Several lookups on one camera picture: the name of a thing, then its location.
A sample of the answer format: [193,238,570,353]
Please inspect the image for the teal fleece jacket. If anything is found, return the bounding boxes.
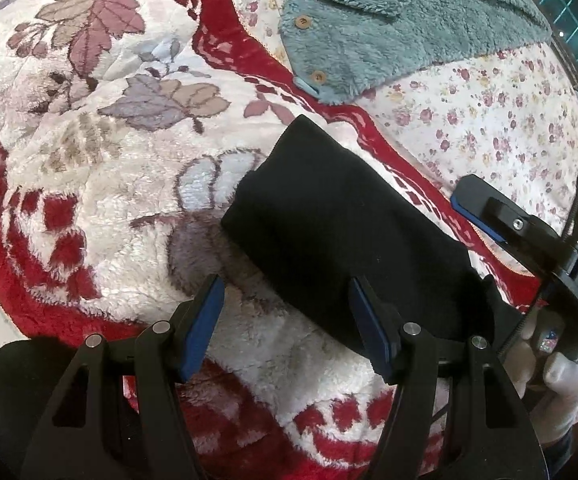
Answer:
[278,0,554,107]

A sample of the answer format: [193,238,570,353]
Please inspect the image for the black pants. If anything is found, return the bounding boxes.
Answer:
[220,115,526,378]

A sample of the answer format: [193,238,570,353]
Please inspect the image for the rose print bed sheet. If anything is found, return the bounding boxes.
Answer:
[214,0,578,243]

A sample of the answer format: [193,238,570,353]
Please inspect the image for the red white floral fleece blanket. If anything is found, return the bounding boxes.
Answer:
[0,0,544,480]

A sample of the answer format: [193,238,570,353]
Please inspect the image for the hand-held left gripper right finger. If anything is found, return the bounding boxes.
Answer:
[348,276,544,480]

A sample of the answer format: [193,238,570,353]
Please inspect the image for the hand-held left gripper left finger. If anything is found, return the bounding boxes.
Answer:
[12,274,226,480]

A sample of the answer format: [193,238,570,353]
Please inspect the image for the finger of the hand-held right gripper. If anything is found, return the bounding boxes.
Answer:
[450,176,572,263]

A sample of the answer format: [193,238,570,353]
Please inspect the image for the person's right hand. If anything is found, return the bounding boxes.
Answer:
[505,307,578,443]

